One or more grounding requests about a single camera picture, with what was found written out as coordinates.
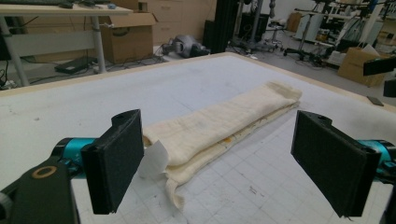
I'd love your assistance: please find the black stand with wheeled base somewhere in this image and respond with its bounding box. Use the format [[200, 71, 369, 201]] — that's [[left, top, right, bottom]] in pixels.
[[282, 12, 325, 64]]

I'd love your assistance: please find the brown cardboard box with paper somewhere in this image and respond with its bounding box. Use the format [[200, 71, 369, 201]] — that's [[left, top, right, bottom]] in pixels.
[[337, 43, 390, 88]]

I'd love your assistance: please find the black keyboard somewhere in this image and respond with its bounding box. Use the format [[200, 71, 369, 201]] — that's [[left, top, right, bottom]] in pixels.
[[0, 0, 75, 9]]

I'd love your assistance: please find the cream towel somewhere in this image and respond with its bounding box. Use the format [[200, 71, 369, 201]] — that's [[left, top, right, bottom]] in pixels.
[[138, 79, 304, 211]]

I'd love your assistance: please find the open cardboard box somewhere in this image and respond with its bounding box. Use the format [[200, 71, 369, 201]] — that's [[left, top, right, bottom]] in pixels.
[[98, 11, 158, 65]]

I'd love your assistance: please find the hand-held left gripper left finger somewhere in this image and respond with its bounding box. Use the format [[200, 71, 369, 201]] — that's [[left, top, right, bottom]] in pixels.
[[50, 109, 145, 216]]

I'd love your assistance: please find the small dark flat object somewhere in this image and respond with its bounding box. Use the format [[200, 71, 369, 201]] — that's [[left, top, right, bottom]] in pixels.
[[366, 95, 385, 107]]

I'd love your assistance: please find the metal pole stand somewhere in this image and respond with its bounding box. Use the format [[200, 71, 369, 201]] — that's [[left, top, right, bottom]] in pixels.
[[236, 0, 283, 52]]

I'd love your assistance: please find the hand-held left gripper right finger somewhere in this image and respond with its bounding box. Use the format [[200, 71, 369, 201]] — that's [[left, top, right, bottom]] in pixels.
[[290, 110, 396, 218]]

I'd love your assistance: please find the grey machine on floor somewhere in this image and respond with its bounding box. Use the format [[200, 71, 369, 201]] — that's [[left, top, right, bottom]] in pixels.
[[161, 34, 212, 60]]

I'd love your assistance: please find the small cardboard box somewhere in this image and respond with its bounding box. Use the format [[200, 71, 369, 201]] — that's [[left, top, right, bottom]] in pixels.
[[286, 11, 304, 33]]

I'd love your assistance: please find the light wooden drawer cabinet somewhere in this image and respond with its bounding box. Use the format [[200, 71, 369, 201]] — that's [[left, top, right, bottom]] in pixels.
[[138, 0, 218, 47]]

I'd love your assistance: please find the black tall column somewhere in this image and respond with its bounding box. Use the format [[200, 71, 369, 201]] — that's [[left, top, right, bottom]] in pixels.
[[203, 0, 241, 55]]

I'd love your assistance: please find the flat black device on floor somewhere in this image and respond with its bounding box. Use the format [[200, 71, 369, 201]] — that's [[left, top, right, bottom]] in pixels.
[[53, 56, 98, 76]]

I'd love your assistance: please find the wooden desk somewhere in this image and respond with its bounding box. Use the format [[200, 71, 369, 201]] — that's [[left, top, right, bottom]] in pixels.
[[0, 3, 134, 89]]

